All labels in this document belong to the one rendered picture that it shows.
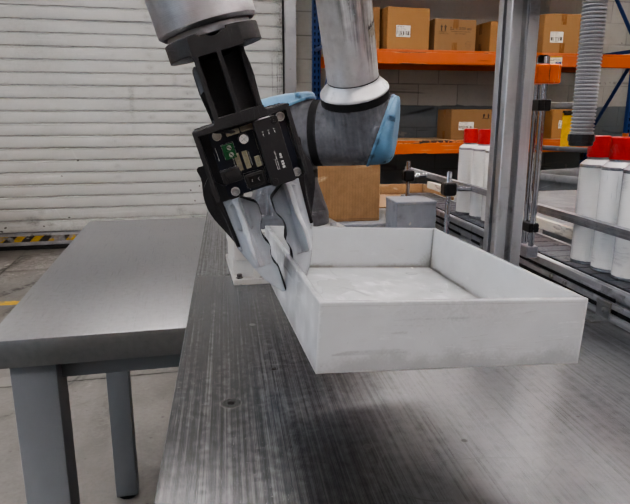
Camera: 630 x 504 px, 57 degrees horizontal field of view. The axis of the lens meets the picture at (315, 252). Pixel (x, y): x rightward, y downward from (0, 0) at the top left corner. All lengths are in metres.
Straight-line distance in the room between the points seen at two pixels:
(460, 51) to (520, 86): 4.07
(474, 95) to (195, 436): 5.61
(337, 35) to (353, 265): 0.41
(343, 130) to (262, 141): 0.57
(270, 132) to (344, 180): 1.07
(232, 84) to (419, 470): 0.34
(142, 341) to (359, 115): 0.48
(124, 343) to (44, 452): 0.20
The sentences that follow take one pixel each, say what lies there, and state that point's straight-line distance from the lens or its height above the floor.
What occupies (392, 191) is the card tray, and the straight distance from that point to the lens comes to 2.16.
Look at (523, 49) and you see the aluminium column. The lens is 0.98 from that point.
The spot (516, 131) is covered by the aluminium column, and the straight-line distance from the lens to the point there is 0.97.
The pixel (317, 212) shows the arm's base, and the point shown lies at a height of 0.95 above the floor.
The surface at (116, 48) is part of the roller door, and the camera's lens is 5.27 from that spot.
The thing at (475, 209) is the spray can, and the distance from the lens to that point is 1.41.
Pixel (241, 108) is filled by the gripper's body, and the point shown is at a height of 1.12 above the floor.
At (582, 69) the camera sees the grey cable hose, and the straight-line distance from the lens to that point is 0.89.
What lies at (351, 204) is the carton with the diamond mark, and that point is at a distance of 1.50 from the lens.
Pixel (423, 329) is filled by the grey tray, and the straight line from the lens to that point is 0.41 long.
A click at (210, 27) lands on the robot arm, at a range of 0.44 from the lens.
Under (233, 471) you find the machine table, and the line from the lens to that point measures 0.52.
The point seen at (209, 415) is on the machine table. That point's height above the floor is 0.83.
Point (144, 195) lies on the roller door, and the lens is 5.28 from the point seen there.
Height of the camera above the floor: 1.12
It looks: 13 degrees down
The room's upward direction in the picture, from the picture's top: straight up
